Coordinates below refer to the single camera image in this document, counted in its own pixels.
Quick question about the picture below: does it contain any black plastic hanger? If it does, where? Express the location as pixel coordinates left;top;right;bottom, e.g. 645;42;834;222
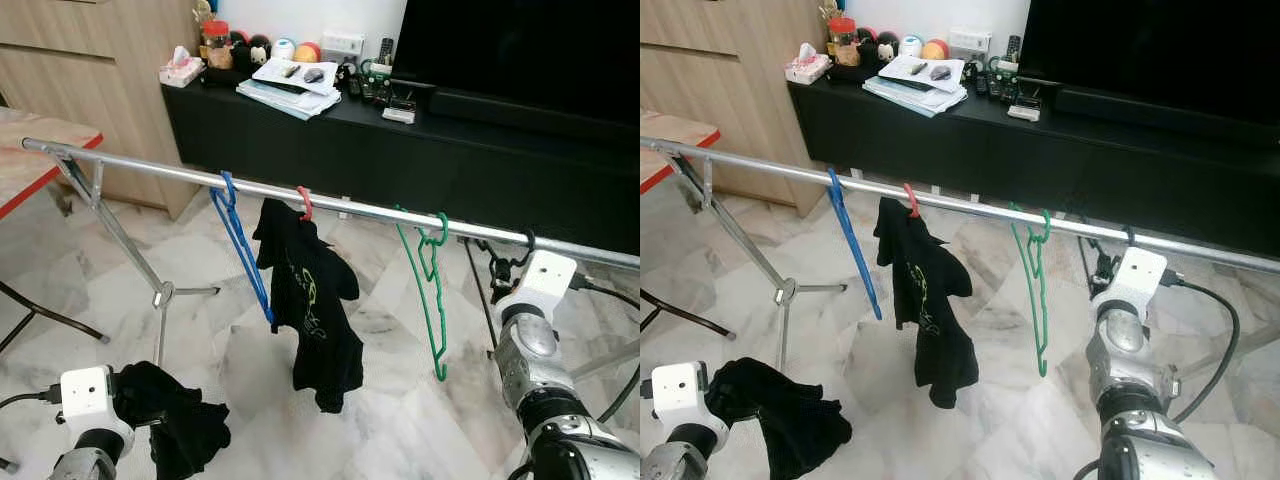
1075;225;1141;301
462;230;536;351

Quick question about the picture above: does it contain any plain black garment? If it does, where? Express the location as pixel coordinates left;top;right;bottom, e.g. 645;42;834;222
718;357;854;480
125;360;232;480

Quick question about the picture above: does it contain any green plastic hanger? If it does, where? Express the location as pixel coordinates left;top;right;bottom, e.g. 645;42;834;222
393;205;451;383
1008;203;1053;378

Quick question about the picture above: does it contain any blue plastic hanger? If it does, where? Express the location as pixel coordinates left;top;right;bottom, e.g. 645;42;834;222
210;172;276;334
826;167;884;321

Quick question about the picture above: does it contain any black television console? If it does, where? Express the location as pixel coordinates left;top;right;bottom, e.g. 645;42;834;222
160;80;641;256
787;78;1280;256

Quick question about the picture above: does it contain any black soundbar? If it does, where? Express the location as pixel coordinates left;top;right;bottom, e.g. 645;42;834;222
1055;85;1280;143
428;85;641;143

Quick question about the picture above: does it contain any black t-shirt with green print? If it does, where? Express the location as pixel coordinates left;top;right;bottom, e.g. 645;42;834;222
252;198;365;414
873;197;981;409

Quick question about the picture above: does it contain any marble table with red edge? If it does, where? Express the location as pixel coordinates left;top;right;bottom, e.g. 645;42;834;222
640;110;721;341
0;105;111;361

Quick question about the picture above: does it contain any black flat television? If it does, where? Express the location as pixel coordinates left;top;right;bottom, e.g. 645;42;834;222
1018;0;1280;126
390;0;641;126

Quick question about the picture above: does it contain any silver metal clothes rack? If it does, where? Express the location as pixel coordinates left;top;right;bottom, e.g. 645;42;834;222
20;137;641;386
640;137;1280;381

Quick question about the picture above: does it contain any stack of papers and books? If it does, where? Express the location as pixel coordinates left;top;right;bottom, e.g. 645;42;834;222
862;55;969;119
236;57;343;121

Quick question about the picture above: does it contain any light wooden cabinet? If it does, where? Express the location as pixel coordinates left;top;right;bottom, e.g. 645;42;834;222
0;0;201;221
640;0;829;216

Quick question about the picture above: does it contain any pink white tissue box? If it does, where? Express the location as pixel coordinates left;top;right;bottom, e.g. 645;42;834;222
158;45;206;88
784;42;833;86

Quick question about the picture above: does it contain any glass jar with red lid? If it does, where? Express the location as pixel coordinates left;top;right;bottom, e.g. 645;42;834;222
828;17;859;69
200;18;233;71

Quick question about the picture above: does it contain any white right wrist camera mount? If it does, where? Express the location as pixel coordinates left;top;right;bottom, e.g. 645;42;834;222
503;250;580;323
1092;247;1169;321

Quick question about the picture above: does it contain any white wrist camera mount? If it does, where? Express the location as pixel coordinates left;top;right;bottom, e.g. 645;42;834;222
503;250;580;323
58;366;136;456
1092;247;1169;321
650;362;731;456

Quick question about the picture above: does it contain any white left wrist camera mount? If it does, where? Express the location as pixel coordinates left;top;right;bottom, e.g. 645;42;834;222
650;362;731;456
58;366;136;456

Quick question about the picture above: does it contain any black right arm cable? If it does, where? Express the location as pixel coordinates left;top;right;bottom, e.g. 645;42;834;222
1072;270;1243;480
508;272;641;480

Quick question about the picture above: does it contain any white wall power socket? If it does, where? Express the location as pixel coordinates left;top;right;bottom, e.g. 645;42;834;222
947;28;993;56
320;30;366;59

